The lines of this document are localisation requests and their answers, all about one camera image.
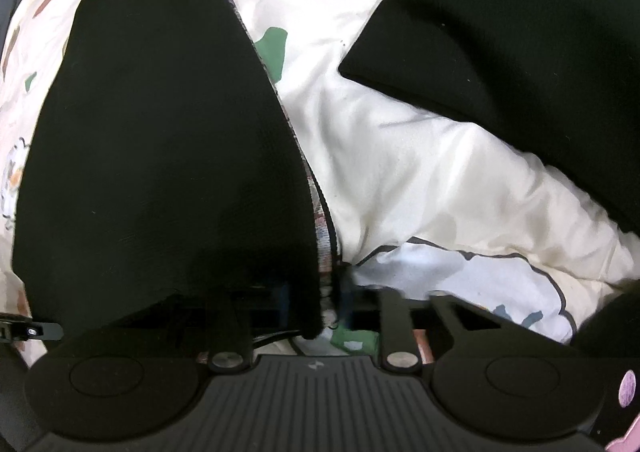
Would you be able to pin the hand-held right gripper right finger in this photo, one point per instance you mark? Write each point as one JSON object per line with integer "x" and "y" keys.
{"x": 397, "y": 332}

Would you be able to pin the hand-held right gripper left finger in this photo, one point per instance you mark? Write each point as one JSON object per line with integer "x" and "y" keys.
{"x": 227, "y": 332}

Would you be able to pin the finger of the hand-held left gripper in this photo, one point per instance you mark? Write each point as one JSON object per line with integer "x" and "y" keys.
{"x": 30, "y": 331}

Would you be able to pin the black pants with bear print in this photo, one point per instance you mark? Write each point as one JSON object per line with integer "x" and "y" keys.
{"x": 150, "y": 132}

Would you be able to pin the folded black clothes stack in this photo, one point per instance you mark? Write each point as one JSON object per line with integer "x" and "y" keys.
{"x": 500, "y": 32}

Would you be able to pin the cream printed bed sheet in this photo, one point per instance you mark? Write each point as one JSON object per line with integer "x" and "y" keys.
{"x": 425, "y": 172}

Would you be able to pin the black pink-print clothing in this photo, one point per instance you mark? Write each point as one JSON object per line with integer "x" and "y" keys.
{"x": 615, "y": 332}

